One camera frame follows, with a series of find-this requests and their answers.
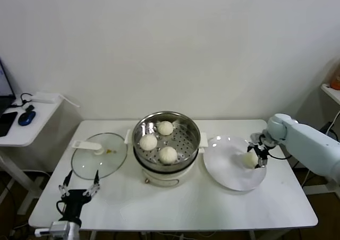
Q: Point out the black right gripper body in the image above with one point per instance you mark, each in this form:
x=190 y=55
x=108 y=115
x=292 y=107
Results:
x=260 y=148

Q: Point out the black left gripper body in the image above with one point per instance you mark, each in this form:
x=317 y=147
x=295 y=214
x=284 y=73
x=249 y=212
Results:
x=77 y=200

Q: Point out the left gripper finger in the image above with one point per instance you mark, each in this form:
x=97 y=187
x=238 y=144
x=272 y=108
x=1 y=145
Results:
x=66 y=183
x=96 y=182

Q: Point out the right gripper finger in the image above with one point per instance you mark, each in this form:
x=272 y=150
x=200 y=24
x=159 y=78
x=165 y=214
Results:
x=250 y=147
x=263 y=161

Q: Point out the white steamed baozi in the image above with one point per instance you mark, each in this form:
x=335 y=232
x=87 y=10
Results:
x=165 y=128
x=148 y=142
x=168 y=155
x=249 y=160

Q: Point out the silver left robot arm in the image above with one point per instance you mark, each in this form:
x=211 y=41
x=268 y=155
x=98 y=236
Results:
x=63 y=230

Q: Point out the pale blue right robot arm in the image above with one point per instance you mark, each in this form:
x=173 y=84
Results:
x=305 y=144

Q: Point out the stainless steel steamer basket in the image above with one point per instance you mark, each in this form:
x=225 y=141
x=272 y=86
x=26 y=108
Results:
x=183 y=141

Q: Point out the white round plate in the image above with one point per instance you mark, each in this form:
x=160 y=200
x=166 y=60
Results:
x=225 y=165

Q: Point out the white side table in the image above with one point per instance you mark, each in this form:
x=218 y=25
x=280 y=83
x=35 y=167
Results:
x=29 y=133

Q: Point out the white stand base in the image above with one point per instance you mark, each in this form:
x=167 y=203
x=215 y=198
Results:
x=324 y=188

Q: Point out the cream electric cooking pot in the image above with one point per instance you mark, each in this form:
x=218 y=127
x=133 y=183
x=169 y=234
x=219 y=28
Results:
x=164 y=177

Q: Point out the blue computer mouse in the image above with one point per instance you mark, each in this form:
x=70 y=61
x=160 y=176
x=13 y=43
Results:
x=26 y=118

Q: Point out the small black dongle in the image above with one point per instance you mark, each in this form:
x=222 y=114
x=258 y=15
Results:
x=30 y=108

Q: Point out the black smartphone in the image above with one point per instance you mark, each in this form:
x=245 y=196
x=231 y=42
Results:
x=7 y=121

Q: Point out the white power strip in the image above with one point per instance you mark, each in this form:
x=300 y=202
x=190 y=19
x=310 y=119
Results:
x=45 y=98

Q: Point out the white shelf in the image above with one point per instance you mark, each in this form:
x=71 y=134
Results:
x=332 y=92

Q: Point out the black laptop lit screen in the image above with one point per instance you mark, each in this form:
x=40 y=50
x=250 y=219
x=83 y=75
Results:
x=4 y=88

